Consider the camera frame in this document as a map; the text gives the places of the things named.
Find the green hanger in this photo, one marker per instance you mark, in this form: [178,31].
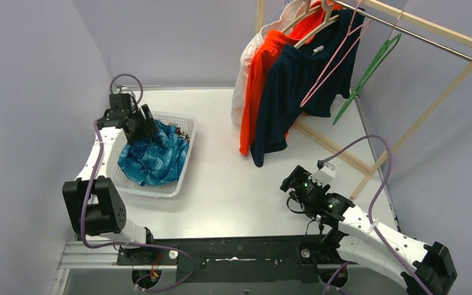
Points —
[384,51]

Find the camouflage orange black shorts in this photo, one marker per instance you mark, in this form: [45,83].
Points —
[181,134]

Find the wooden hanger orange shorts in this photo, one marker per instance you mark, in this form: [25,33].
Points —
[308,10]

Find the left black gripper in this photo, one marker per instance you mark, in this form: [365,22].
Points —
[139,125]

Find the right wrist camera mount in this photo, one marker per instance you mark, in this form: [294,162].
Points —
[325,174]

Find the white plastic basket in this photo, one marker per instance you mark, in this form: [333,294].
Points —
[123,184]

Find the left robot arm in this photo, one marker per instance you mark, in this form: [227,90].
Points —
[94,205]

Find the white shorts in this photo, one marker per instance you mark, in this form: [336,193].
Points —
[283,17]

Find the wooden clothes rack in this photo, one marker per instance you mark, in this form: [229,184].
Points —
[419,101]

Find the metal rack rod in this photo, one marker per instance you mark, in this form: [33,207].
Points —
[411,25]

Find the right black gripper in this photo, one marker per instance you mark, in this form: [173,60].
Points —
[286,186]

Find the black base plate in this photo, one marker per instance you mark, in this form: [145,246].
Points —
[237,260]

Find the blue patterned shorts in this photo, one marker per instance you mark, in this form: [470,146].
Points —
[156,160]

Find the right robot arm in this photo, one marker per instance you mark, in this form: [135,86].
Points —
[420,268]

